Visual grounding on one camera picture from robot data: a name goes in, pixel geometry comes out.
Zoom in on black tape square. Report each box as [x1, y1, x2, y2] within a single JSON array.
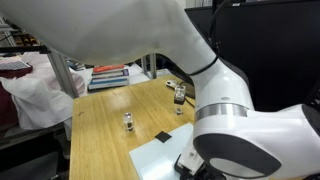
[[154, 130, 173, 144]]

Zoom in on red book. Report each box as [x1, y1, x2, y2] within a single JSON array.
[[92, 63, 126, 74]]

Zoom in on grey keyboard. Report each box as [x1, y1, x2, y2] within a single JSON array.
[[0, 60, 33, 72]]

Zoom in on blue white book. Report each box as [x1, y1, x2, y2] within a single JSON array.
[[88, 77, 130, 91]]

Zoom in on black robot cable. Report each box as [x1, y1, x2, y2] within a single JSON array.
[[186, 0, 234, 76]]

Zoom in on black metal shelf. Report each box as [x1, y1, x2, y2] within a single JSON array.
[[0, 19, 51, 55]]

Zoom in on aluminium extrusion frame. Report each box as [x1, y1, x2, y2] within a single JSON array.
[[139, 53, 158, 80]]

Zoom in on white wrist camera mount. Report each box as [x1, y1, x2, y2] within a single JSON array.
[[179, 136, 205, 175]]

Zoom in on large black computer monitor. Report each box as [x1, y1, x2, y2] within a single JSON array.
[[184, 0, 320, 113]]

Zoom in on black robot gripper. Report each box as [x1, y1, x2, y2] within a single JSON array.
[[194, 164, 231, 180]]

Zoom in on dark purple book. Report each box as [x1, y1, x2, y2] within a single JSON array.
[[91, 68, 130, 80]]

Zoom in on grey metal shelf post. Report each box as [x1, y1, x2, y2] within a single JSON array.
[[46, 49, 80, 99]]

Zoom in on white whiteboard sheet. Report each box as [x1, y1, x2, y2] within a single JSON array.
[[129, 122, 198, 180]]

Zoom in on white cloth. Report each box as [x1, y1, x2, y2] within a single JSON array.
[[0, 51, 88, 131]]

